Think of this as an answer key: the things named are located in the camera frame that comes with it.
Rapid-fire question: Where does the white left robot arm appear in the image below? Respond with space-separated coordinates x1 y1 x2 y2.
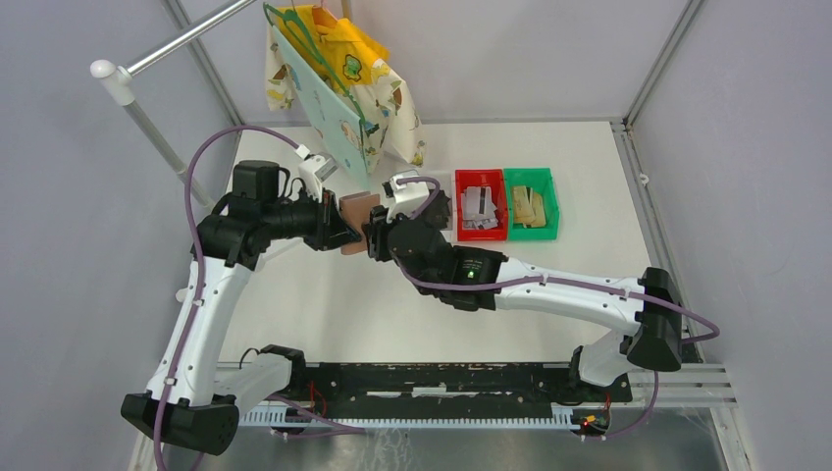
121 156 360 455

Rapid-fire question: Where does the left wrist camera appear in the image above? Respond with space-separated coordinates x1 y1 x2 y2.
298 154 338 202

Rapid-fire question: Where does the light green cartoon garment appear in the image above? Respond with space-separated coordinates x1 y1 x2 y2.
272 26 370 189

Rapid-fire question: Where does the white cards stack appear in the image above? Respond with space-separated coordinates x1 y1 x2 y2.
461 186 498 230

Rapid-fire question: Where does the black cards stack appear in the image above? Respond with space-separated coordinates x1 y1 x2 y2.
429 189 452 231

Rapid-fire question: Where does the white slotted cable duct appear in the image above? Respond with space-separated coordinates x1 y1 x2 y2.
236 405 577 431

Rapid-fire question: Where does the white plastic bin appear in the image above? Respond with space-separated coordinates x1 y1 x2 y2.
426 171 457 242

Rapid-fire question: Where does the green plastic bin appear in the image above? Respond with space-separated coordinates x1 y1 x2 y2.
503 168 560 241

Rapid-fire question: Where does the gold cards stack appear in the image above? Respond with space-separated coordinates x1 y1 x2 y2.
511 185 546 229

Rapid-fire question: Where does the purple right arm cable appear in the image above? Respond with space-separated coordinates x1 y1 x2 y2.
392 175 721 444

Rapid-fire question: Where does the red plastic bin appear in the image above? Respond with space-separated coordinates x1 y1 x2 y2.
454 169 508 242

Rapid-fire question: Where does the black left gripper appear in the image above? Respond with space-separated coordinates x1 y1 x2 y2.
263 184 362 251

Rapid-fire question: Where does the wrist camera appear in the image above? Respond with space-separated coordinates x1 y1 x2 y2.
298 154 338 202
382 170 432 223

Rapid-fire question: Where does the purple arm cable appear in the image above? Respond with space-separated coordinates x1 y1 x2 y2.
392 175 721 444
150 125 365 471

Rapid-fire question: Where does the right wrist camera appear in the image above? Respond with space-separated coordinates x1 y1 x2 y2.
382 170 432 223

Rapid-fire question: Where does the green clothes hanger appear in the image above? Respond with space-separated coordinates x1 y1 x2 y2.
263 3 366 123

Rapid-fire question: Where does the silver clothes rack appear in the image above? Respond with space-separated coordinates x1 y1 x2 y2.
89 0 307 261

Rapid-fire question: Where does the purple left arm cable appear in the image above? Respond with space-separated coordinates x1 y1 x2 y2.
150 125 365 471

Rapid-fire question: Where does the yellow patterned children shirt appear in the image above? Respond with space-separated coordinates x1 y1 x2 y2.
265 5 427 172

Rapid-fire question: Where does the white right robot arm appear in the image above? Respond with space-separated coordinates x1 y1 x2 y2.
362 206 683 400

